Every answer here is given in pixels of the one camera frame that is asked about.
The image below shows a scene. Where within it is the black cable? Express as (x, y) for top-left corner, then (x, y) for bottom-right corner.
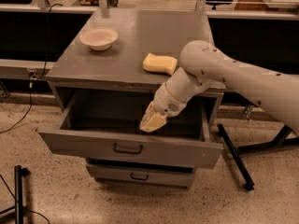
(0, 3), (64, 135)

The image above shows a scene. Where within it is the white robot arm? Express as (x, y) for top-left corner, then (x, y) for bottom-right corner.
(139, 40), (299, 133)

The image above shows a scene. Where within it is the grey bottom drawer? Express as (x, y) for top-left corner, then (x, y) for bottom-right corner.
(86, 163), (194, 189)

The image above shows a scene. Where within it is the grey drawer cabinet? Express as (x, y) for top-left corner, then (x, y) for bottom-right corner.
(47, 8), (224, 176)

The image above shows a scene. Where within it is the grey railing frame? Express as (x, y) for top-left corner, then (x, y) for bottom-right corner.
(0, 3), (299, 92)

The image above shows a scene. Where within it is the grey drawer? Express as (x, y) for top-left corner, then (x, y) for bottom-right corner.
(39, 90), (223, 169)
(86, 163), (194, 189)

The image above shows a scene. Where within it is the grey top drawer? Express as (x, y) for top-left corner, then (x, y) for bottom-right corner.
(39, 90), (223, 169)

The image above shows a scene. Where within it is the yellow sponge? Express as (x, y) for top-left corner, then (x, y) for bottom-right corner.
(143, 53), (178, 76)

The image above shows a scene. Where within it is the black stand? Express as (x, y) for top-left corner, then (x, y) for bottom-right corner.
(217, 124), (299, 191)
(0, 165), (24, 224)

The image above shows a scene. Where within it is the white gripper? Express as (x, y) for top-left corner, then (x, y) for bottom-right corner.
(140, 83), (187, 133)

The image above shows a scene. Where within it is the black stand right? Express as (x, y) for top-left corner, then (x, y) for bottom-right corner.
(217, 124), (299, 191)

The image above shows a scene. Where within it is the white bowl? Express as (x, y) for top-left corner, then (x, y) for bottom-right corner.
(80, 27), (119, 51)

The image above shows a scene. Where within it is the black stand left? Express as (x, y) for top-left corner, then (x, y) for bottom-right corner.
(0, 165), (24, 224)

